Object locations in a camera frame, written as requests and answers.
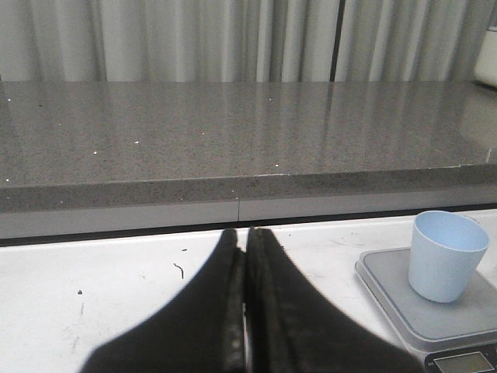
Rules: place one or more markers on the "light blue plastic cup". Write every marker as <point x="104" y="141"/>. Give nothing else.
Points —
<point x="445" y="251"/>

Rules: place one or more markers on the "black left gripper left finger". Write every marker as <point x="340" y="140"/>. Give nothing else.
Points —
<point x="200" y="330"/>

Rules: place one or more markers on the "silver digital kitchen scale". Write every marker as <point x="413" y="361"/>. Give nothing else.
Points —
<point x="459" y="336"/>

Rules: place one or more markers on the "grey stone countertop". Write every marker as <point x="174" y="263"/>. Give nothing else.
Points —
<point x="81" y="145"/>

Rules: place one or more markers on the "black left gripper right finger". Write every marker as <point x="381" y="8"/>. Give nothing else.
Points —
<point x="294" y="328"/>

